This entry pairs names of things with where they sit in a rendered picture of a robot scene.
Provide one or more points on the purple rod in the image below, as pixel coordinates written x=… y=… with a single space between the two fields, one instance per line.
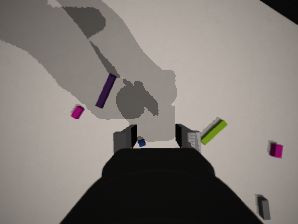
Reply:
x=106 y=90

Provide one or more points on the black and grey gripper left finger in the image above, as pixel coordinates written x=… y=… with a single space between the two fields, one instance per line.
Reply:
x=126 y=138

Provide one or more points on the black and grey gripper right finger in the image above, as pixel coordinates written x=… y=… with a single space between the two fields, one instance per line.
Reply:
x=186 y=138

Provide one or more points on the lime green rod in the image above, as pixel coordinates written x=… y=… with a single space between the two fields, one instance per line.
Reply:
x=213 y=131

